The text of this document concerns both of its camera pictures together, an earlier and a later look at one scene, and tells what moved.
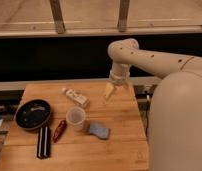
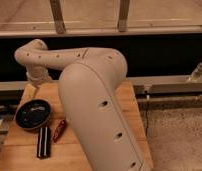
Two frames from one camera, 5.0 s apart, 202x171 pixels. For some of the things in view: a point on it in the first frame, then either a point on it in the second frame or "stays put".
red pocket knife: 59,130 stays put
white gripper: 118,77 -> 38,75
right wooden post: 123,15 stays put
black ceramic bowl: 32,114 stays put
